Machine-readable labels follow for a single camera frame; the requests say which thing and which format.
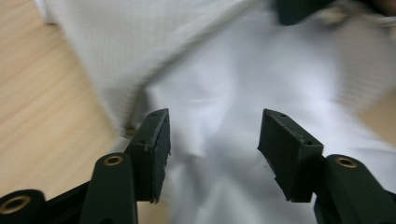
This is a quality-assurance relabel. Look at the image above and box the white shirt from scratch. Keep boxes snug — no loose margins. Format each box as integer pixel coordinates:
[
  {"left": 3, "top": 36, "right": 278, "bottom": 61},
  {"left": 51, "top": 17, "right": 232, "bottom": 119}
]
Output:
[{"left": 118, "top": 12, "right": 396, "bottom": 224}]

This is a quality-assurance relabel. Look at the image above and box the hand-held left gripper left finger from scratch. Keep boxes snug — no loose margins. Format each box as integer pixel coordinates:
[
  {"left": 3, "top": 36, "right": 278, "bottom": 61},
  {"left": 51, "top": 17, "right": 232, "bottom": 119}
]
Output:
[{"left": 124, "top": 107, "right": 172, "bottom": 203}]

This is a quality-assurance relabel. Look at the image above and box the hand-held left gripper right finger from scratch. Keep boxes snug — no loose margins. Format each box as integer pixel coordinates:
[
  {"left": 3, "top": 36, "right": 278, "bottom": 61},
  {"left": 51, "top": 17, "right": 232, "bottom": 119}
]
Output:
[{"left": 257, "top": 108, "right": 325, "bottom": 203}]

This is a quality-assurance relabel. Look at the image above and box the white mesh laundry bag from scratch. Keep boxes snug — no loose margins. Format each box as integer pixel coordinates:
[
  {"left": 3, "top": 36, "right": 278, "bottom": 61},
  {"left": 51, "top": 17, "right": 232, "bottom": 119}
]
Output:
[{"left": 32, "top": 0, "right": 396, "bottom": 138}]

